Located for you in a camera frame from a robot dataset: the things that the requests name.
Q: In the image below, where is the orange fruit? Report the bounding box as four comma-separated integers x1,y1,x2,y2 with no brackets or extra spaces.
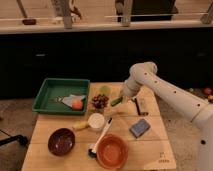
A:
72,100,83,110

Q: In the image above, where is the grey cloth in tray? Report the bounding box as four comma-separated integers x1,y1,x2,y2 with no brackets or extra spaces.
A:
54,94,85,107

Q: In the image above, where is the white cup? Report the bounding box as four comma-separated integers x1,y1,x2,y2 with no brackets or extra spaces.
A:
88,113,105,131

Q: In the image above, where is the yellow banana toy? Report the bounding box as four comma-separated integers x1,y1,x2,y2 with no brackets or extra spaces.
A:
73,121,89,131

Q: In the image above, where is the green plastic tray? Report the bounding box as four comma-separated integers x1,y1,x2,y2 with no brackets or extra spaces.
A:
32,78,90,116

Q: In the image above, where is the light green small object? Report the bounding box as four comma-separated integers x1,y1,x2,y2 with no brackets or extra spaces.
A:
100,86,111,96

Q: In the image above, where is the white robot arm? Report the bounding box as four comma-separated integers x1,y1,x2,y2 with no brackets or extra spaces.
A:
121,62,213,171

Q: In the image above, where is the bunch of dark grapes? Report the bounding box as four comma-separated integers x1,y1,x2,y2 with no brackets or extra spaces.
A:
92,94,109,109

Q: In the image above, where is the purple bowl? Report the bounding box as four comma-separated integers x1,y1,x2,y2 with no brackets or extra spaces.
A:
48,128,75,156

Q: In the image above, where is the orange bowl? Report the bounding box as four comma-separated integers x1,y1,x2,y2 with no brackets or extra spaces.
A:
97,134,128,169

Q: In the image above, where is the white dish brush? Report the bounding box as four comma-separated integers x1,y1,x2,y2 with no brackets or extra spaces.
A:
88,118,112,158

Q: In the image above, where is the blue sponge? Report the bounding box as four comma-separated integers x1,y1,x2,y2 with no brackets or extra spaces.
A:
129,119,150,138

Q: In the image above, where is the green pepper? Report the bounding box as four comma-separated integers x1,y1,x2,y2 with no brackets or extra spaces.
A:
110,97,123,107

